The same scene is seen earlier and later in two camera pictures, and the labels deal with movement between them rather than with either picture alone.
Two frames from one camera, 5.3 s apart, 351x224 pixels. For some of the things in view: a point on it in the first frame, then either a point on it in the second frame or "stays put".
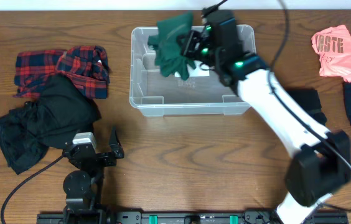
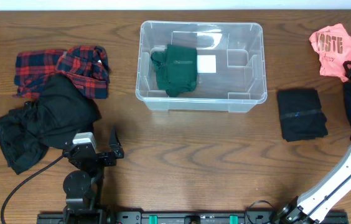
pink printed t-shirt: x=339 y=54 stays put
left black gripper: x=98 y=156 stays put
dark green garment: x=169 y=58 to x=176 y=68
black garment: x=63 y=111 stays put
